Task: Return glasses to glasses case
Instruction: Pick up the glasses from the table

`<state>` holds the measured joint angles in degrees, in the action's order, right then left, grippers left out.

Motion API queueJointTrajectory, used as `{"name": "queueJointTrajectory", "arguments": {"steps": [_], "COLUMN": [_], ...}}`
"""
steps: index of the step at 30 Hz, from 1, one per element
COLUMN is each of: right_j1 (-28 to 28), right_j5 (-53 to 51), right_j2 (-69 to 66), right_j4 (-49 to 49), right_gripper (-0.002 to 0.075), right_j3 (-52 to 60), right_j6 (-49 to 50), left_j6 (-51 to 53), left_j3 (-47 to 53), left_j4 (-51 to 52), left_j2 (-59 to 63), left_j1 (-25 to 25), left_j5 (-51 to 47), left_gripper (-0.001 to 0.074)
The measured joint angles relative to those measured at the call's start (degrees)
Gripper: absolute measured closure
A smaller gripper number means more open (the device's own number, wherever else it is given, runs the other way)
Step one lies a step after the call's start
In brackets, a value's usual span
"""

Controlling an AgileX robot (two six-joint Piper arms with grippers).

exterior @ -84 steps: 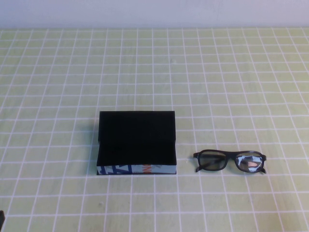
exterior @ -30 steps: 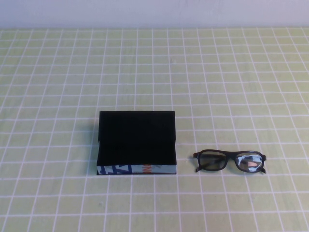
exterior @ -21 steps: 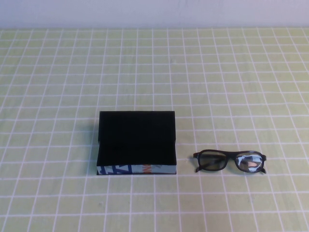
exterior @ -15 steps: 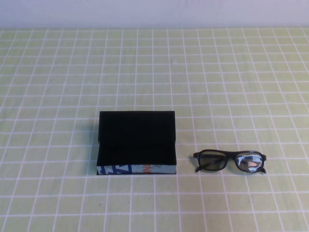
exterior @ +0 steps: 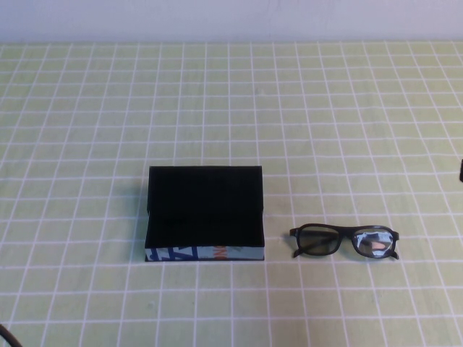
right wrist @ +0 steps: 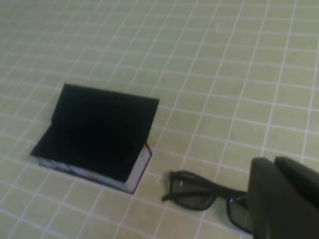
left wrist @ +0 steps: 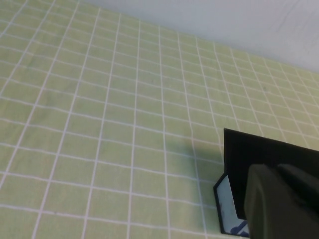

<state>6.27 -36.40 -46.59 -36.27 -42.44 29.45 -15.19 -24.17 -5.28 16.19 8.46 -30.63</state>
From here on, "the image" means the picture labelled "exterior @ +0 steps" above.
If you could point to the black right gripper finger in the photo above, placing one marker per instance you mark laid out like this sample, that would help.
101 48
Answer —
461 170

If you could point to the black framed glasses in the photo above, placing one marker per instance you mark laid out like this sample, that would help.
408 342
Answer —
372 244

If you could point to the black glasses case printed sides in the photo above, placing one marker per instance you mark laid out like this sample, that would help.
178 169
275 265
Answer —
206 202

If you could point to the green checked tablecloth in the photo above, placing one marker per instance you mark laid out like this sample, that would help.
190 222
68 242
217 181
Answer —
231 108

